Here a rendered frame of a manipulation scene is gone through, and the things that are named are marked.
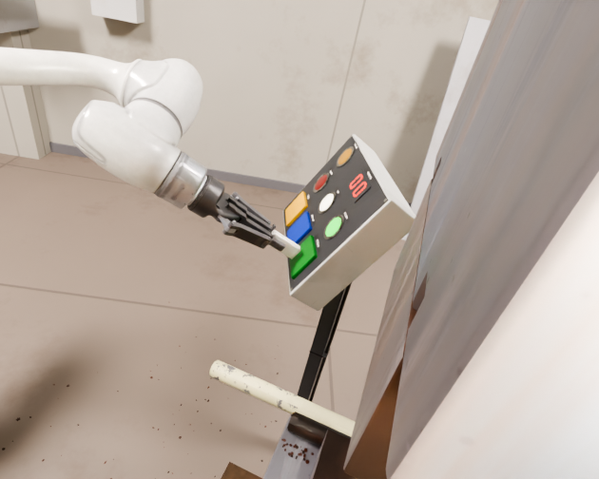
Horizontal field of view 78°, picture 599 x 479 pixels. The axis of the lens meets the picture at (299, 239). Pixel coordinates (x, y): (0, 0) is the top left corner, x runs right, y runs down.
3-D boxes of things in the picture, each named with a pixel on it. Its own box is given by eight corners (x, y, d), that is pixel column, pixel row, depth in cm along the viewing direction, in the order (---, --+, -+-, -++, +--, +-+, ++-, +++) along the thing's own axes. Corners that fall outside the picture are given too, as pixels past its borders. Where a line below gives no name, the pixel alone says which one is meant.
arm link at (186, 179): (148, 202, 64) (180, 220, 66) (176, 163, 60) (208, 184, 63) (161, 180, 71) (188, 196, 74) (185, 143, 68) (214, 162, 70)
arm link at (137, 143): (166, 178, 59) (196, 126, 66) (66, 116, 52) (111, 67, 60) (144, 207, 66) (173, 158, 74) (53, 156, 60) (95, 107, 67)
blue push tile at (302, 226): (288, 249, 85) (309, 228, 82) (286, 231, 91) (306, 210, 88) (294, 253, 86) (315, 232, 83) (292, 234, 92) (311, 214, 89)
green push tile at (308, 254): (290, 278, 77) (314, 255, 74) (288, 256, 83) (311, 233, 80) (297, 282, 78) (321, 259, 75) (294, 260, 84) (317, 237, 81)
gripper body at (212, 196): (189, 193, 73) (229, 218, 77) (181, 216, 66) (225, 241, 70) (210, 165, 70) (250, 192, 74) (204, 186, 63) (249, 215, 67)
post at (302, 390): (280, 452, 143) (350, 212, 83) (283, 443, 146) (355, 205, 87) (289, 457, 142) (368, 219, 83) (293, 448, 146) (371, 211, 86)
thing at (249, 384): (206, 381, 97) (207, 369, 94) (218, 366, 101) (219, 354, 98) (369, 457, 88) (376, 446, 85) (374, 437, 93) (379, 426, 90)
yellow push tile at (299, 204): (286, 225, 93) (305, 205, 90) (284, 210, 99) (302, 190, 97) (291, 229, 94) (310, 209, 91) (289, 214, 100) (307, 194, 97)
